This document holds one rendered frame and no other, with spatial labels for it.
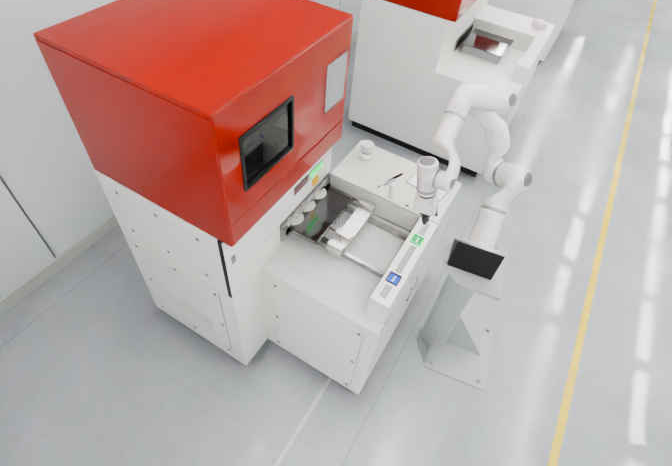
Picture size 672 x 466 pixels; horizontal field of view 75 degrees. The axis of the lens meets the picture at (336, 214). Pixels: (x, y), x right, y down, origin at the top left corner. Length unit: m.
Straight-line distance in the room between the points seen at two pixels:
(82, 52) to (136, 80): 0.24
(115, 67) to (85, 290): 2.02
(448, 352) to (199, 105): 2.18
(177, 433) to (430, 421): 1.37
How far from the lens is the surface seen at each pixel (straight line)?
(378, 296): 1.87
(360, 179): 2.31
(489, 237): 2.14
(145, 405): 2.80
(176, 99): 1.34
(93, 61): 1.58
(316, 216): 2.19
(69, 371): 3.03
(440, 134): 1.82
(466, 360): 2.93
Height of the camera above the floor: 2.54
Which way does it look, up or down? 48 degrees down
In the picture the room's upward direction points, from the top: 6 degrees clockwise
